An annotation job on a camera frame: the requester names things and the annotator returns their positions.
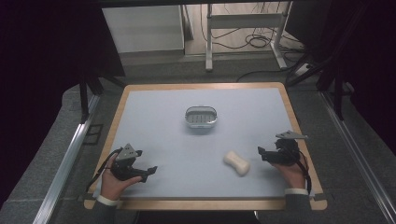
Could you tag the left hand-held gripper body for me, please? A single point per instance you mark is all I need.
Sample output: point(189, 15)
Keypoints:
point(124, 161)

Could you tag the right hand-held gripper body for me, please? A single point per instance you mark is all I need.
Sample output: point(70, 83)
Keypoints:
point(285, 151)

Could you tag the white soap bar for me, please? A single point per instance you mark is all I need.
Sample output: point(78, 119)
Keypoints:
point(236, 163)

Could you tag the white soap dish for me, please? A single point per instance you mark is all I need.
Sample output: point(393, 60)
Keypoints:
point(201, 117)

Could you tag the person's right hand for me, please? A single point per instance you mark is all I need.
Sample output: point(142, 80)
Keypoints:
point(292, 175)

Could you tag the person's left hand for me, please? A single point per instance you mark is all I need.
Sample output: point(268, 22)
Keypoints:
point(112, 185)

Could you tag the light blue table mat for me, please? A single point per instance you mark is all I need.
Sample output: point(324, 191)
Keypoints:
point(193, 146)

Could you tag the wooden table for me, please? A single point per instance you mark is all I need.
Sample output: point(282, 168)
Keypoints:
point(199, 204)

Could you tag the black metal stand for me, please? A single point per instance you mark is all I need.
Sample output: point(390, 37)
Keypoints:
point(85, 93)
point(337, 90)

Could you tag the white power strip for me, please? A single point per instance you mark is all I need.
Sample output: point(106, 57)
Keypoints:
point(302, 69)

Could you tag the black curtain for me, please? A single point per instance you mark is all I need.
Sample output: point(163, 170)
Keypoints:
point(40, 62)
point(367, 56)

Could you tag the white cabinet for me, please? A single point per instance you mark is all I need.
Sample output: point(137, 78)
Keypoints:
point(143, 28)

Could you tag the aluminium rail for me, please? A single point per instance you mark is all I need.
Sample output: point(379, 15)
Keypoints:
point(358, 155)
point(65, 165)

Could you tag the white metal desk frame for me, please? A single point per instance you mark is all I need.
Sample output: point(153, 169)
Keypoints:
point(246, 20)

